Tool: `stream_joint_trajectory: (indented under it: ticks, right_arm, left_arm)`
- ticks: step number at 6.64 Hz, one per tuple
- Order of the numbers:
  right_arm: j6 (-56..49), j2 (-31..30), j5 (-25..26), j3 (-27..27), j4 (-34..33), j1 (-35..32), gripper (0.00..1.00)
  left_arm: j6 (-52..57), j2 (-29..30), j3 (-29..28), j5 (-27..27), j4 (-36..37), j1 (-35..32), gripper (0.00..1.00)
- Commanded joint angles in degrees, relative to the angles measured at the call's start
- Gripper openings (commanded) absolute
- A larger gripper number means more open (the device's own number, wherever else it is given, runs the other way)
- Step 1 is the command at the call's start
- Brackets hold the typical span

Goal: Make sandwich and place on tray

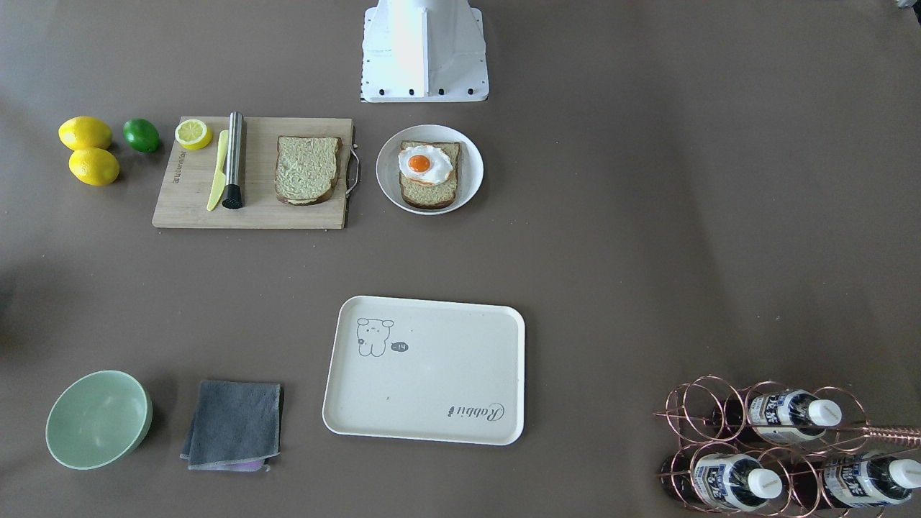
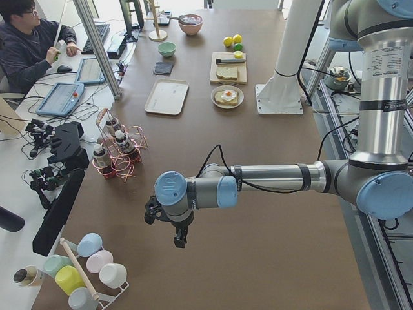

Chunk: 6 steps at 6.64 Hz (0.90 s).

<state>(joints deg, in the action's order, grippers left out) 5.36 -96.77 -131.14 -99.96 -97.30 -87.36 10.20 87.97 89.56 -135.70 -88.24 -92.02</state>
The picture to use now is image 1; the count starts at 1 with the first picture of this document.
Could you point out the cream rabbit tray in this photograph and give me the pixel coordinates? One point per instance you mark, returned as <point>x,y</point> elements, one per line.
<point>417,369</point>

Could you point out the wooden cutting board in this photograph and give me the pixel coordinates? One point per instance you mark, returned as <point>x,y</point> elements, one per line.
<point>188,180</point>

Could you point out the copper wire bottle rack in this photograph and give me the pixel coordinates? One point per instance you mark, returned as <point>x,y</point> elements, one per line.
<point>773,451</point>

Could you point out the yellow lemon lower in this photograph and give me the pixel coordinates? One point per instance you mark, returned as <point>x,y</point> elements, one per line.
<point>93,166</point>

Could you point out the green lime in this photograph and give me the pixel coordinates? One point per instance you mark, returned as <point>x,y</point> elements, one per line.
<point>141,135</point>

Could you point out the green bowl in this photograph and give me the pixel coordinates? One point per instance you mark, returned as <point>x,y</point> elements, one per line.
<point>97,420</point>

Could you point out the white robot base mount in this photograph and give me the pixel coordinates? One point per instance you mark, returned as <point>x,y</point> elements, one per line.
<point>423,52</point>

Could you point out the yellow plastic knife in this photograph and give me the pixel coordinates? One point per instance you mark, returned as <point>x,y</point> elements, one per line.
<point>219,177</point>

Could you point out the yellow lemon upper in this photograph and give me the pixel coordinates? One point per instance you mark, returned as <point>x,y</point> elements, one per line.
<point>83,132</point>

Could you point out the half lemon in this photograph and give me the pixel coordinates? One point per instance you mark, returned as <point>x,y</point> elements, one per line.
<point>193,134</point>

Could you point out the steel muddler black tip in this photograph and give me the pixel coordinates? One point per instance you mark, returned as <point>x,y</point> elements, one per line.
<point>232,194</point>

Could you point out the bread slice under egg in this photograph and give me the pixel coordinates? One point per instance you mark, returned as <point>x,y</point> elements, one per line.
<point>432,197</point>

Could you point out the grey folded cloth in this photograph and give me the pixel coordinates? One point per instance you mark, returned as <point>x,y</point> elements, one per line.
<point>236,426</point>

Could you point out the yellow lemon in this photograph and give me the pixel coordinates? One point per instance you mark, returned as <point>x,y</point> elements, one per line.
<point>83,132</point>
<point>93,166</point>

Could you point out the bottle upper white cap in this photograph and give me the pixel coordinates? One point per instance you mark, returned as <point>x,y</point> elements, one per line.
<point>787,417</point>

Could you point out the white round plate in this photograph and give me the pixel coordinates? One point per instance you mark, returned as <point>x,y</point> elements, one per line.
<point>470,165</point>

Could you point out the bread slice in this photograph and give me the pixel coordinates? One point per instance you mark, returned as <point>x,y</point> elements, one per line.
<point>306,169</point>
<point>432,197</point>

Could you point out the fried egg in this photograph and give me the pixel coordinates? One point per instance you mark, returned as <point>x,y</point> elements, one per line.
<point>425,165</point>

